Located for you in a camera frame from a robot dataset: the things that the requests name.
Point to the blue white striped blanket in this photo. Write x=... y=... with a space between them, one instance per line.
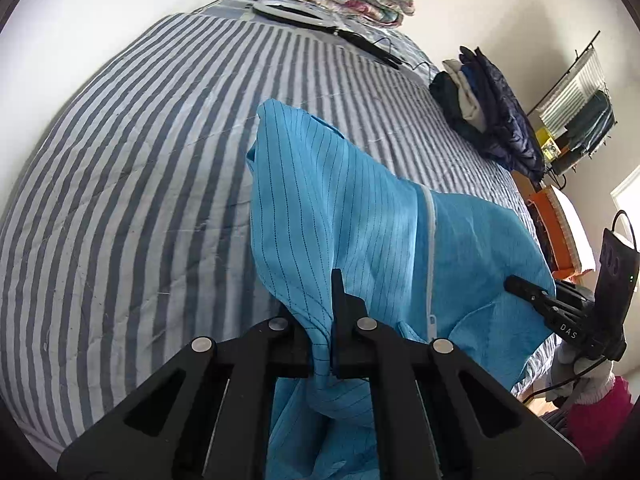
x=125 y=160

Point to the pile of dark clothes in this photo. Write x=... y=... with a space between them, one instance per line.
x=510 y=130

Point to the blue pinstriped work coat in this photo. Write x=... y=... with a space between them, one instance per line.
x=350 y=210

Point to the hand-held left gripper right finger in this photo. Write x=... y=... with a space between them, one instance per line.
x=342 y=320

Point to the folded dark garment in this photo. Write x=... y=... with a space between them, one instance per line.
x=445 y=95

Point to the hanging white striped cloth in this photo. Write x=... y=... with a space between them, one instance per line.
x=570 y=95

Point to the person's right hand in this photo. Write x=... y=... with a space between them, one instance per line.
x=595 y=380

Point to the hanging dark clothes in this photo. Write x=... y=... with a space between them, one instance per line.
x=590 y=125

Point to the yellow box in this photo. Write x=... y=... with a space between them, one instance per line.
x=545 y=142

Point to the wooden bedside table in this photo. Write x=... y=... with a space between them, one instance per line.
x=525 y=185

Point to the black clothes rack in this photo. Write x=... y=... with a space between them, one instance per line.
x=565 y=72

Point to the person's right forearm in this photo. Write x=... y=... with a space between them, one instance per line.
x=600 y=420

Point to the window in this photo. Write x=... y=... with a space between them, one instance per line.
x=630 y=190

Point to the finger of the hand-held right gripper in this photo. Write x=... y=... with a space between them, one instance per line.
x=577 y=295
x=530 y=294

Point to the folded beige garment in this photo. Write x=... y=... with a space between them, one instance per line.
x=467 y=100

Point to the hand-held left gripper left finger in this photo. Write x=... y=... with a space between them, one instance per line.
x=295 y=355

